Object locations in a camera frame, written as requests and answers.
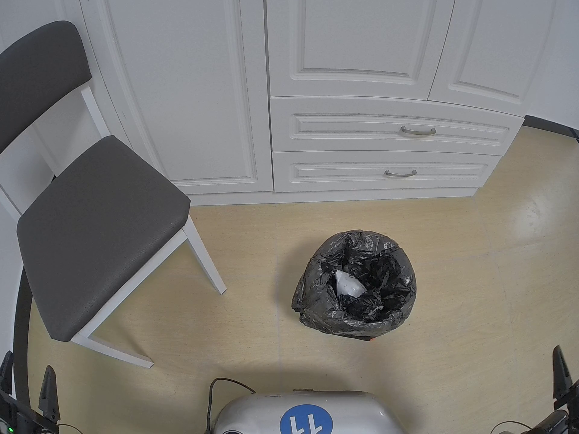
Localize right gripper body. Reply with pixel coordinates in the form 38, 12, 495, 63
554, 376, 579, 420

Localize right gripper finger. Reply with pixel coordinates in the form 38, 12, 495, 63
552, 345, 573, 408

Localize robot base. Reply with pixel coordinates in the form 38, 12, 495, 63
213, 389, 404, 434

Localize grey padded white chair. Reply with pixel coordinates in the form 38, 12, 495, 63
0, 21, 228, 370

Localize white wardrobe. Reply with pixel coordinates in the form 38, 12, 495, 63
51, 0, 562, 207

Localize black plastic bag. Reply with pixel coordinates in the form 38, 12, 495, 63
291, 230, 417, 341

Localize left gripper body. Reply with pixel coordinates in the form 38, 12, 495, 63
0, 391, 60, 434

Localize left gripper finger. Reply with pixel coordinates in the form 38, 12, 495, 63
38, 365, 61, 424
0, 351, 14, 399

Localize crumpled white paper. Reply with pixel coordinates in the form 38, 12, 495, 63
334, 269, 368, 298

